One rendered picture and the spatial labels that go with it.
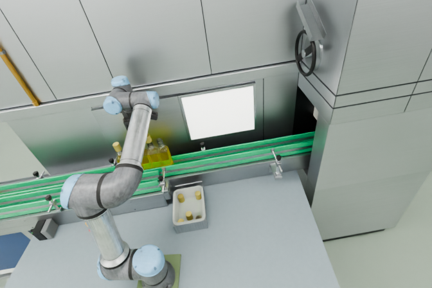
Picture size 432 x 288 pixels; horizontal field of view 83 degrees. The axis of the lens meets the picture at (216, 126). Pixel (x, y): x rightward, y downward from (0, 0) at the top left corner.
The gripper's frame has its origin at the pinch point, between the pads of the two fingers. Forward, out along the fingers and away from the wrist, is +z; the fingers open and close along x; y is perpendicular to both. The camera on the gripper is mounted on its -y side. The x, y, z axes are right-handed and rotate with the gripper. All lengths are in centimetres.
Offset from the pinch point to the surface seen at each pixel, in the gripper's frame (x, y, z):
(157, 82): -14.6, -11.4, -22.7
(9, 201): 5, 86, 25
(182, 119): -11.4, -19.7, 1.3
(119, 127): -12.1, 16.7, -0.5
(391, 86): 24, -111, -22
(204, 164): 4.9, -27.0, 24.2
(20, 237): 12, 92, 50
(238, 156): 5, -47, 23
